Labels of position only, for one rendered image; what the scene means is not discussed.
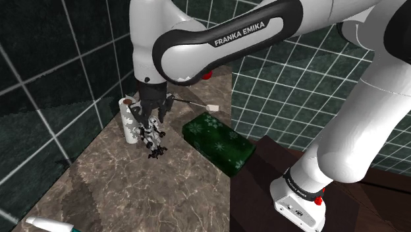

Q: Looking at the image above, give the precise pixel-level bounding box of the dark brown robot stand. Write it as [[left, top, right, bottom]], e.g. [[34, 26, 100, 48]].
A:
[[229, 134, 411, 232]]

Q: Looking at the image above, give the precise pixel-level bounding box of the black-handled brush with white head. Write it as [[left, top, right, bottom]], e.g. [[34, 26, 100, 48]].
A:
[[173, 98, 220, 113]]

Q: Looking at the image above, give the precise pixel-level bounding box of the green box with snowflakes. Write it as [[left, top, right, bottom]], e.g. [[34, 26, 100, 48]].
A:
[[181, 111, 257, 179]]

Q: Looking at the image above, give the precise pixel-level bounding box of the white and black robot figure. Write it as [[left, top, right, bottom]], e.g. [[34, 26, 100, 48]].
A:
[[138, 117, 169, 160]]

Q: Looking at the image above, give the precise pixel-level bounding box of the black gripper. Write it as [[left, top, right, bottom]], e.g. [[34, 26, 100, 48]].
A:
[[129, 80, 175, 129]]

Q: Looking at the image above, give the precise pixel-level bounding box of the white and teal tube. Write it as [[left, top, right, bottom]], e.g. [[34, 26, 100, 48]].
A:
[[24, 216, 80, 232]]

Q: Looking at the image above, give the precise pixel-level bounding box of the white paper roll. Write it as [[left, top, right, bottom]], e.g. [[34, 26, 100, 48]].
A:
[[118, 96, 143, 145]]

